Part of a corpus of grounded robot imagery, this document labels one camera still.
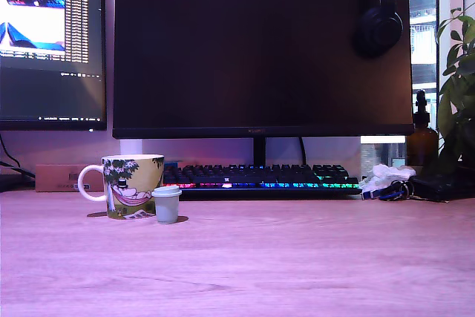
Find pale grey coffee capsule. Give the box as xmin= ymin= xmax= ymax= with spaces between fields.
xmin=151 ymin=186 xmax=183 ymax=225

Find cartoon print coffee mug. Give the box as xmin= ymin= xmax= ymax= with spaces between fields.
xmin=77 ymin=153 xmax=166 ymax=221

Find black rainbow backlit keyboard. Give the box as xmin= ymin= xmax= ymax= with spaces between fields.
xmin=162 ymin=163 xmax=364 ymax=200

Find large black dark monitor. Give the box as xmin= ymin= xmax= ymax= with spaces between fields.
xmin=111 ymin=0 xmax=415 ymax=140

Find crumpled white tissue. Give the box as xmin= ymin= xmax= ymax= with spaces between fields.
xmin=358 ymin=163 xmax=417 ymax=190

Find black over-ear headphones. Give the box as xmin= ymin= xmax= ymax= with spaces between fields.
xmin=351 ymin=0 xmax=404 ymax=60

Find brown glass pump bottle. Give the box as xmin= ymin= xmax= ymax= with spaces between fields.
xmin=405 ymin=89 xmax=440 ymax=175

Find brown cardboard box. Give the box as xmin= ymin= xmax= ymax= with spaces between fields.
xmin=35 ymin=163 xmax=105 ymax=193

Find black monitor with lit screen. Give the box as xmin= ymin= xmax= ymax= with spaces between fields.
xmin=0 ymin=0 xmax=108 ymax=132

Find black flat pouch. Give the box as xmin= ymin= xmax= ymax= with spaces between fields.
xmin=407 ymin=172 xmax=475 ymax=203

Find green leafy houseplant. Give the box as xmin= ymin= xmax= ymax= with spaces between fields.
xmin=434 ymin=7 xmax=475 ymax=169

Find black monitor base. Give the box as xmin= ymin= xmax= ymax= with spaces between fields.
xmin=0 ymin=172 xmax=36 ymax=194

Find black monitor stand post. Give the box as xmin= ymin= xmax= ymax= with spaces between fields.
xmin=253 ymin=137 xmax=267 ymax=166

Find white post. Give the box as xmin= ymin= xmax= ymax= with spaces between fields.
xmin=119 ymin=139 xmax=144 ymax=156

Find keys on blue lanyard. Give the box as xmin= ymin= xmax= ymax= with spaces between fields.
xmin=361 ymin=179 xmax=416 ymax=202

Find black desk cable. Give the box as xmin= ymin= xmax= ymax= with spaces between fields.
xmin=0 ymin=133 xmax=36 ymax=184

